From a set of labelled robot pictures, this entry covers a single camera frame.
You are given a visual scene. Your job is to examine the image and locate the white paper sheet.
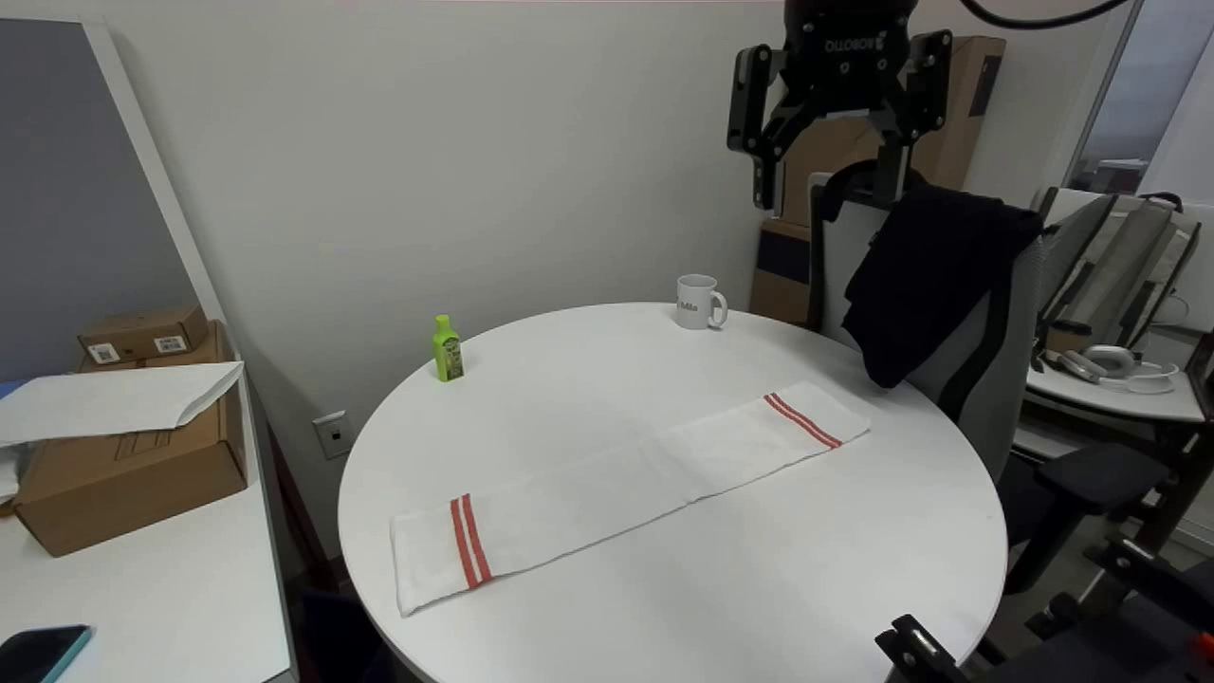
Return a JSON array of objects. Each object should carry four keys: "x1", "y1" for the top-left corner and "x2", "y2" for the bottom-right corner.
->
[{"x1": 0, "y1": 360, "x2": 244, "y2": 448}]

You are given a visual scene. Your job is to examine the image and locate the white headphones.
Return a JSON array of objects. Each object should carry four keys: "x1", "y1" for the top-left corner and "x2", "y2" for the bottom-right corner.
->
[{"x1": 1063, "y1": 345, "x2": 1172, "y2": 389}]

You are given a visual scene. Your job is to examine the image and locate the small green bottle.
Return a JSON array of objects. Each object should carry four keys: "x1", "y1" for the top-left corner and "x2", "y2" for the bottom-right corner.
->
[{"x1": 430, "y1": 315, "x2": 464, "y2": 383}]

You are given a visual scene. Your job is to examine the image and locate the white side desk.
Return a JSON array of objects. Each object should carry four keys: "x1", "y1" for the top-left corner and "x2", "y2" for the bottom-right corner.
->
[{"x1": 0, "y1": 389, "x2": 297, "y2": 683}]

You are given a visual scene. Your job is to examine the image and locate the black jacket on chair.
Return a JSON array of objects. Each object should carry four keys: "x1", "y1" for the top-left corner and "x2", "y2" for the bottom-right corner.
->
[{"x1": 843, "y1": 186, "x2": 1044, "y2": 386}]

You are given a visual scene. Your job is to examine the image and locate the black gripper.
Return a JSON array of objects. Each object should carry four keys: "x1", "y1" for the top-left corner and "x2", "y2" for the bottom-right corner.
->
[{"x1": 723, "y1": 0, "x2": 953, "y2": 207}]

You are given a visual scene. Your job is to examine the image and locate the grey office chair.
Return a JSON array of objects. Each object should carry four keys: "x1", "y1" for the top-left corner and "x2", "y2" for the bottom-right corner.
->
[{"x1": 806, "y1": 164, "x2": 1048, "y2": 474}]

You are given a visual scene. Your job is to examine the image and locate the small cardboard box with labels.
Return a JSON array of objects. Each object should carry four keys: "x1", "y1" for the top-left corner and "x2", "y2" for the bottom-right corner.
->
[{"x1": 81, "y1": 306, "x2": 231, "y2": 369}]

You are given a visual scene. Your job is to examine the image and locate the dark smartphone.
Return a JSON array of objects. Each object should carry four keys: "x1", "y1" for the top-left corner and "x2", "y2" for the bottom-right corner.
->
[{"x1": 0, "y1": 625, "x2": 92, "y2": 683}]

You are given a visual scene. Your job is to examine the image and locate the grey folded chair stack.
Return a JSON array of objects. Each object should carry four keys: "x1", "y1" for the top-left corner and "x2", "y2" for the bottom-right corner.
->
[{"x1": 1038, "y1": 188, "x2": 1201, "y2": 349}]

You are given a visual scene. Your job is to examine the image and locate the large brown cardboard box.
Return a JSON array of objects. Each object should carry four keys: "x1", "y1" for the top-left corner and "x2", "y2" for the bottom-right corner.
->
[{"x1": 14, "y1": 389, "x2": 245, "y2": 556}]

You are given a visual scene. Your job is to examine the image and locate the white towel with red stripes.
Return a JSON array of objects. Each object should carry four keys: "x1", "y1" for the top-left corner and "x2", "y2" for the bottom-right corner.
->
[{"x1": 392, "y1": 383, "x2": 874, "y2": 618}]

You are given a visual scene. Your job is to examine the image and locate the white ceramic mug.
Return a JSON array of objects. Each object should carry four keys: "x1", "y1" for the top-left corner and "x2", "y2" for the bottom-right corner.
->
[{"x1": 675, "y1": 272, "x2": 728, "y2": 329}]

